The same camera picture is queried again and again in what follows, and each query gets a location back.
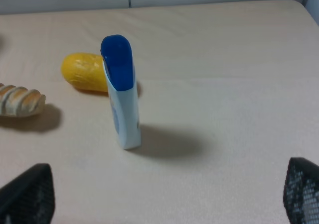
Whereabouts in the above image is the striped toy bread loaf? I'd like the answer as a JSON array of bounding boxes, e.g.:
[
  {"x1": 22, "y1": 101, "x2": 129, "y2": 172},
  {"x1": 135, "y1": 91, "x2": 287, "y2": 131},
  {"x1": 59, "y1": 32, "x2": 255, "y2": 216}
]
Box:
[{"x1": 0, "y1": 83, "x2": 46, "y2": 117}]

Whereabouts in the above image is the white bottle with blue cap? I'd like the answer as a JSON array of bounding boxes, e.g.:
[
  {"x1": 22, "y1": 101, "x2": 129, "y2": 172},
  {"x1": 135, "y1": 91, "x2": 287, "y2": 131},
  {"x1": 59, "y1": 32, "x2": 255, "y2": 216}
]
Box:
[{"x1": 100, "y1": 35, "x2": 141, "y2": 150}]

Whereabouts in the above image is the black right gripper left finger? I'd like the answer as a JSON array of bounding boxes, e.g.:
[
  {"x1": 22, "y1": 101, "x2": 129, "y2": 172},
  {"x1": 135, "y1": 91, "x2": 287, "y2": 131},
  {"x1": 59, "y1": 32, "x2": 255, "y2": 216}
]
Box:
[{"x1": 0, "y1": 163, "x2": 55, "y2": 224}]

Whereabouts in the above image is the yellow toy bread roll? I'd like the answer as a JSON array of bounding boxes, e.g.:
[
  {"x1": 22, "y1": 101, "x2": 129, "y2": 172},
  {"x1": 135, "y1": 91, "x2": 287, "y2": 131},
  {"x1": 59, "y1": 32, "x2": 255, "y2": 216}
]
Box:
[{"x1": 60, "y1": 52, "x2": 108, "y2": 93}]

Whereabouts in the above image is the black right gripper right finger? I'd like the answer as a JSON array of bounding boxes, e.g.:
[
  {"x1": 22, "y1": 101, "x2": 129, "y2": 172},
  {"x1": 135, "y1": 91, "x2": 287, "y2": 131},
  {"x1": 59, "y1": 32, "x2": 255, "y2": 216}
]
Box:
[{"x1": 283, "y1": 157, "x2": 319, "y2": 224}]

